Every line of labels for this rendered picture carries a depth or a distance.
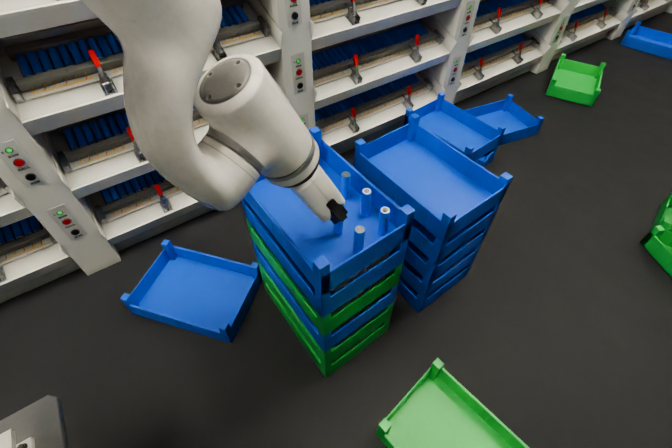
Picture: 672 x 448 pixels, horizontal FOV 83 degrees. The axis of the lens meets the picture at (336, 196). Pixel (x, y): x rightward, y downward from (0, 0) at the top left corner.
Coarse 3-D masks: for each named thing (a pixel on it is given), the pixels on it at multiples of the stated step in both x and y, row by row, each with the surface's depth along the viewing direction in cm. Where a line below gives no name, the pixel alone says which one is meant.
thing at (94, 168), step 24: (96, 120) 100; (120, 120) 101; (48, 144) 92; (72, 144) 95; (96, 144) 96; (120, 144) 99; (72, 168) 95; (96, 168) 96; (120, 168) 97; (144, 168) 101; (72, 192) 93
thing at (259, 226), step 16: (256, 224) 78; (272, 240) 73; (288, 256) 76; (400, 256) 73; (288, 272) 74; (368, 272) 68; (384, 272) 73; (304, 288) 69; (352, 288) 68; (320, 304) 64; (336, 304) 68
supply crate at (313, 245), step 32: (320, 160) 85; (256, 192) 78; (288, 192) 78; (352, 192) 78; (288, 224) 72; (320, 224) 72; (352, 224) 72; (320, 256) 58; (352, 256) 61; (320, 288) 60
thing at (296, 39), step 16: (272, 0) 94; (304, 0) 96; (272, 16) 98; (304, 16) 99; (288, 32) 99; (304, 32) 102; (288, 48) 102; (304, 48) 105; (272, 64) 111; (288, 64) 105; (288, 80) 109; (288, 96) 112; (304, 96) 116; (304, 112) 119
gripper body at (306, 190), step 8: (320, 168) 51; (312, 176) 50; (320, 176) 50; (296, 184) 50; (304, 184) 50; (312, 184) 50; (320, 184) 51; (328, 184) 52; (296, 192) 51; (304, 192) 50; (312, 192) 51; (320, 192) 52; (328, 192) 53; (336, 192) 54; (304, 200) 52; (312, 200) 52; (320, 200) 52; (336, 200) 55; (344, 200) 57; (312, 208) 53; (320, 208) 54; (328, 208) 56; (320, 216) 55; (328, 216) 56
